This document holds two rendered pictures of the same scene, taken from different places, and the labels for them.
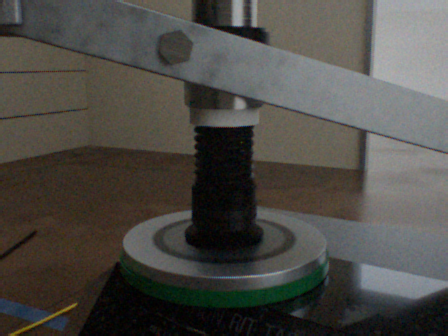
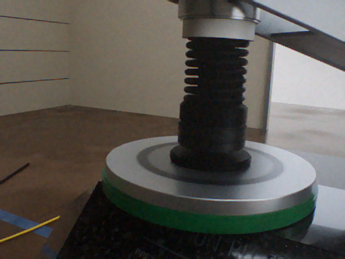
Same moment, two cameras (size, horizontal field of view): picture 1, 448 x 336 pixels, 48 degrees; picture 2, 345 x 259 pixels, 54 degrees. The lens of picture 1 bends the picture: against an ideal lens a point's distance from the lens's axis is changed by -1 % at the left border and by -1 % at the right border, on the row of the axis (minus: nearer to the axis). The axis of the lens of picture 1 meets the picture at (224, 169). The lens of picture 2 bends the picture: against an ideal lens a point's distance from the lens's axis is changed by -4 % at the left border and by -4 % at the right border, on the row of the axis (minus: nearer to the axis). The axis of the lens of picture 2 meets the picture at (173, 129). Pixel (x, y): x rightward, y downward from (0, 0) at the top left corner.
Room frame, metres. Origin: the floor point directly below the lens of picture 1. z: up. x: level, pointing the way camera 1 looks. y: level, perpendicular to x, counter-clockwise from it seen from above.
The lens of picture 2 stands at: (0.16, 0.05, 1.00)
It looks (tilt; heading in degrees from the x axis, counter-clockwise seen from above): 12 degrees down; 358
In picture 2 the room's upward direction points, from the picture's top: 3 degrees clockwise
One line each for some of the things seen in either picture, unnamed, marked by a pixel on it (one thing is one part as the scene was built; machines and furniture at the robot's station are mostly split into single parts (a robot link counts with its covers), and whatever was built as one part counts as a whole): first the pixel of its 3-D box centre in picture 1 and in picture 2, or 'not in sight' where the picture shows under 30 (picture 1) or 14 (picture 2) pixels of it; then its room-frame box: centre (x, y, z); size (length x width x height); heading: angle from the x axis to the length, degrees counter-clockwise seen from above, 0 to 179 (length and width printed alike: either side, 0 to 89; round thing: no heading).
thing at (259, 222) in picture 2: (224, 245); (209, 168); (0.51, 0.00, 0.89); 0.22 x 0.22 x 0.04
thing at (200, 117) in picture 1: (224, 105); (218, 21); (0.51, 0.00, 1.04); 0.07 x 0.07 x 0.04
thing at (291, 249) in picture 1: (224, 241); (209, 164); (0.51, 0.00, 0.89); 0.21 x 0.21 x 0.01
